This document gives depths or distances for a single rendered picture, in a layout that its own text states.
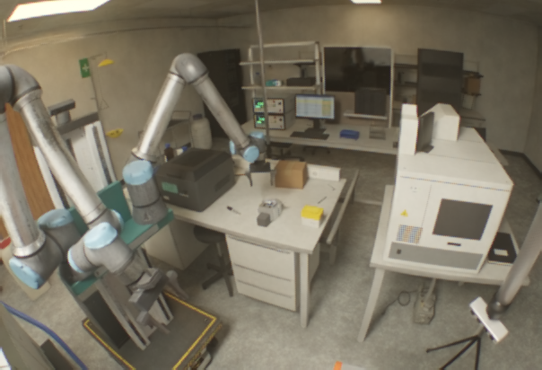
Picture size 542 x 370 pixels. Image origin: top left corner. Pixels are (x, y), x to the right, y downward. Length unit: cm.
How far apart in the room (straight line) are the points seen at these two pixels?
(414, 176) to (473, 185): 28
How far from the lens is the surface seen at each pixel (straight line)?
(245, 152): 147
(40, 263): 107
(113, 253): 76
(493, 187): 132
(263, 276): 199
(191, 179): 189
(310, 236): 166
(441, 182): 126
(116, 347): 215
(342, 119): 378
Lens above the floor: 195
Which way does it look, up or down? 24 degrees down
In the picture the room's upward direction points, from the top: 4 degrees counter-clockwise
